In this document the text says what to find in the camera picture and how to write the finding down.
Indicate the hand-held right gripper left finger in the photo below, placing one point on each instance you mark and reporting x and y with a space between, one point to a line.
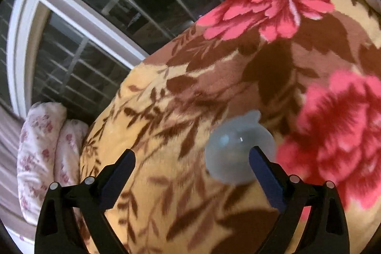
117 175

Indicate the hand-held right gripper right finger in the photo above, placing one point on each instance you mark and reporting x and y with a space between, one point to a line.
269 175

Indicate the translucent plastic cup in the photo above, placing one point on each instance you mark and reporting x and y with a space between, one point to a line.
232 149

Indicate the white floral pillow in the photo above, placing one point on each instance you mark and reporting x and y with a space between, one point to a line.
70 147
35 152

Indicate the floral plush blanket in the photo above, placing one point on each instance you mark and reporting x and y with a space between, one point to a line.
208 78

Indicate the white window frame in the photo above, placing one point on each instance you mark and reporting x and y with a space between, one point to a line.
89 25

